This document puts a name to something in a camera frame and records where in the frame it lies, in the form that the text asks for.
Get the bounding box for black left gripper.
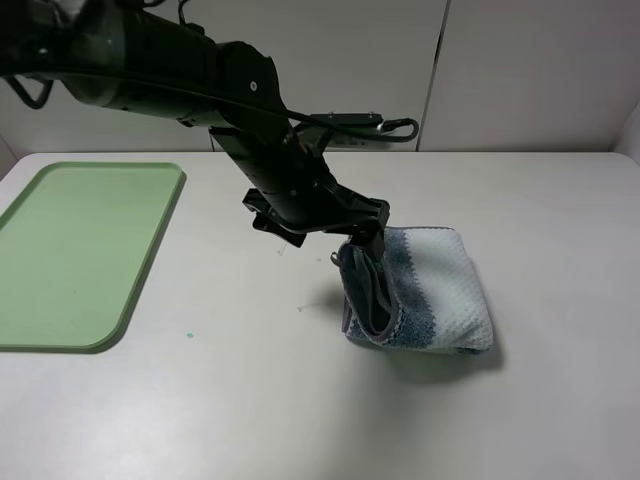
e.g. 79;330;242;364
243;178;390;260

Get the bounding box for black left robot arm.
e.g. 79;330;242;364
1;1;389;259

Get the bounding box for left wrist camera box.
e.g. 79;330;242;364
300;112;390;151

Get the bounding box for blue white striped towel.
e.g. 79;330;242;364
332;227;494;354

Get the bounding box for light green plastic tray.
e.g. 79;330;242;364
1;162;186;353

